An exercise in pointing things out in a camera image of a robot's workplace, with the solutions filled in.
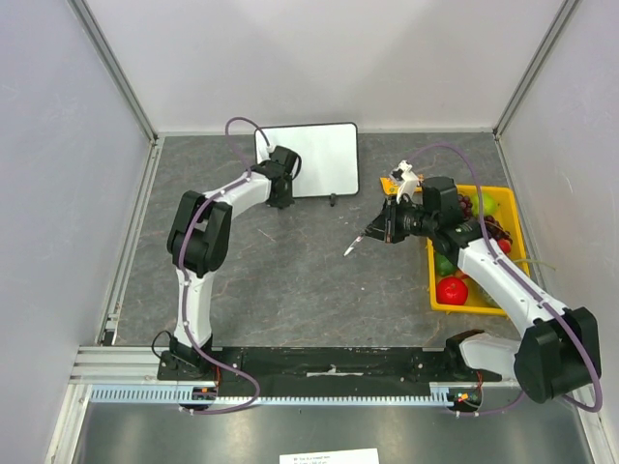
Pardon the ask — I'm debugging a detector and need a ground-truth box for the magenta whiteboard marker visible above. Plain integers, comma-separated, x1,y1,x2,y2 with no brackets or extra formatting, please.
342,232,366,257

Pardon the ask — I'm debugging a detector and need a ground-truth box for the white whiteboard black frame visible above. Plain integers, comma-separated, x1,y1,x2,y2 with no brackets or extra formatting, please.
253,122,360,199

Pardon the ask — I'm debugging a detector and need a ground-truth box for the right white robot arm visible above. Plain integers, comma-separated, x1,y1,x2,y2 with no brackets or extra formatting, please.
365,177,603,412

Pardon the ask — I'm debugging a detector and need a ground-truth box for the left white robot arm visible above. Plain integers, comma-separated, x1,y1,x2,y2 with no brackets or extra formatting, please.
158,146,302,381

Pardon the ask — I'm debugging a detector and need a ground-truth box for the yellow candy packet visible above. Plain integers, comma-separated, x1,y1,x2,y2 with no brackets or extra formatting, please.
380,175,424,196

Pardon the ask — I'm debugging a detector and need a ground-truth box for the green lime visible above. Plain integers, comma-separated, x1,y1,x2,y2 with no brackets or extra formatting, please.
434,253,457,277

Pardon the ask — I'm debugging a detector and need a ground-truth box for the purple grape bunch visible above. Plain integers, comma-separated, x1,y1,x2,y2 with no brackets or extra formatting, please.
457,193,473,218

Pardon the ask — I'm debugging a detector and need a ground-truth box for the red tomato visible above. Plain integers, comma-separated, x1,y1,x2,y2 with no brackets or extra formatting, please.
435,276,469,305

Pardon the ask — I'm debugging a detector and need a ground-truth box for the green pear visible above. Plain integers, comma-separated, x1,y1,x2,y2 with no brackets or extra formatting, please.
471,192,498,217

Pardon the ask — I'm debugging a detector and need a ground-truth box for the red cherries cluster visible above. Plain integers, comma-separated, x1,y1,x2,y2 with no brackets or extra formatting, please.
484,216,513,255

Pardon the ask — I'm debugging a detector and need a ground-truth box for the yellow plastic fruit tray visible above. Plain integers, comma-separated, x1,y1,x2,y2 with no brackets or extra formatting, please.
427,186,531,317

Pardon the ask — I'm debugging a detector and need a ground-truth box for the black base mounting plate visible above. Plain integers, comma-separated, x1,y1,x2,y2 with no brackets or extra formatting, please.
157,345,504,397

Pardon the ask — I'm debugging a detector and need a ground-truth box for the white paper label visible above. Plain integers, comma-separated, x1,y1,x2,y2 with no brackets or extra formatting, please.
279,449,379,464

